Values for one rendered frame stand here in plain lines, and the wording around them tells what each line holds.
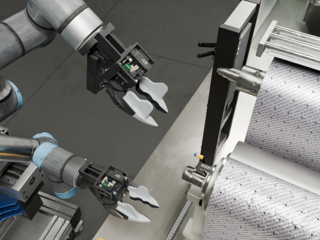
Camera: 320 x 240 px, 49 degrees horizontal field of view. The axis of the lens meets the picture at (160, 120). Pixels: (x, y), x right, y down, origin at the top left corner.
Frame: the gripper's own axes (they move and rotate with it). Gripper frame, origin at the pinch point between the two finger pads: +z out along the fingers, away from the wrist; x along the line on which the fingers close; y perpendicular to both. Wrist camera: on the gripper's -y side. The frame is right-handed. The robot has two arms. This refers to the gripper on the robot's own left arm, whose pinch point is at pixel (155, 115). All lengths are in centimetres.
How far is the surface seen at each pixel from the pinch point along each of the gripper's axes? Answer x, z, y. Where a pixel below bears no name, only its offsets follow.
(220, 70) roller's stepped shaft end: 22.1, 5.6, 2.1
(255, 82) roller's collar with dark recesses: 20.8, 11.7, 9.0
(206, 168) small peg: -0.5, 16.1, 0.9
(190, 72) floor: 163, 42, -143
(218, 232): -8.4, 27.6, -1.6
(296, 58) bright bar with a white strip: 22.4, 11.5, 19.6
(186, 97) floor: 135, 49, -136
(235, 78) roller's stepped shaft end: 21.3, 8.9, 4.6
